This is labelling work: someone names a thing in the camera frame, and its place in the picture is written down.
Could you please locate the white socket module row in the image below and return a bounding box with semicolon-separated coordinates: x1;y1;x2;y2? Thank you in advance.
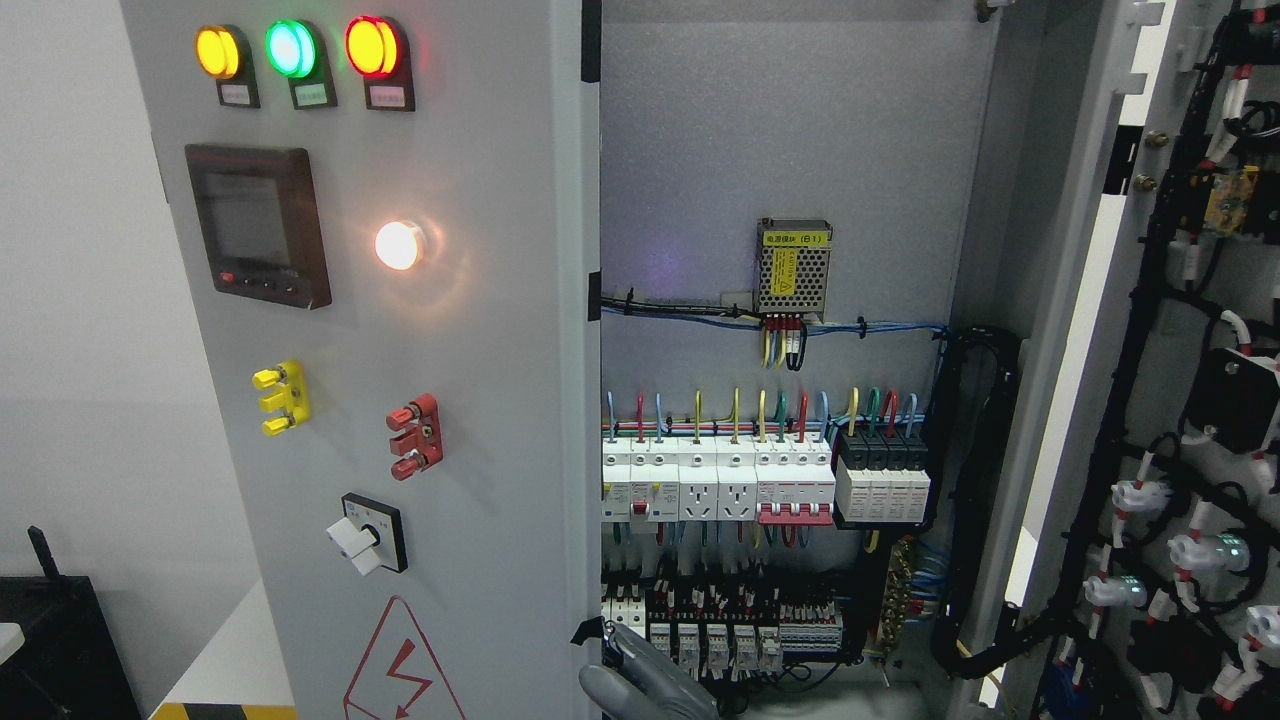
602;437;760;527

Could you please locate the perforated metal power supply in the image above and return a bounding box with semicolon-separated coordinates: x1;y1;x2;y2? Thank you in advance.
755;217;833;316

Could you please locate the green indicator lamp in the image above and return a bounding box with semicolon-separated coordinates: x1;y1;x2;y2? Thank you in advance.
265;18;317;79

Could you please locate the yellow terminal post block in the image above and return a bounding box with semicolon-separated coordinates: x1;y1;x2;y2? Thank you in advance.
252;359;312;437

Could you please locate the black white surge protector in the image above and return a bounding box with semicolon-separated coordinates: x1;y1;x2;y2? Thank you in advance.
835;433;934;529

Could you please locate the brass right terminal bar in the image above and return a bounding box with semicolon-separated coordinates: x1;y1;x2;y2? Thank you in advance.
878;536;915;659

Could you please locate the red indicator lamp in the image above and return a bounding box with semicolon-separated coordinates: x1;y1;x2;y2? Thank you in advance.
344;15;402;79

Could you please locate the black box at left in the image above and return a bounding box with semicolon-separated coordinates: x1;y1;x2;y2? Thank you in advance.
1;527;141;719

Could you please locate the black digital power meter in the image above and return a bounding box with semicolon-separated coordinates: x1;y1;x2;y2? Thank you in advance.
186;143;332;309

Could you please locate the yellow indicator lamp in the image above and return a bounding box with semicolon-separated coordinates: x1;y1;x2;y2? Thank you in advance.
195;26;242;81

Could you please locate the lower relay terminal row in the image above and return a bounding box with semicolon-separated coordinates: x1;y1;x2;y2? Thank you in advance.
602;568;849;682

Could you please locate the white glowing indicator lamp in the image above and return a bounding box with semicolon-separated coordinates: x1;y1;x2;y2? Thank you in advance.
374;220;425;272

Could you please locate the red electric hazard warning sticker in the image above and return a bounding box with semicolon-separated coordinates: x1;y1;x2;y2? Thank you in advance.
343;596;466;719

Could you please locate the grey cabinet door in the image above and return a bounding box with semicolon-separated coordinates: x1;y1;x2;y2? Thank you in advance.
933;1;1277;719
122;1;599;719

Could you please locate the red terminal post block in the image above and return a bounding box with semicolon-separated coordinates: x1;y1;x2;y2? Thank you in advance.
385;393;444;480

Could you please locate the black right cable conduit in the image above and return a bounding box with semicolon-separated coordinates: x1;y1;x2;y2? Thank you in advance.
925;325;1061;682

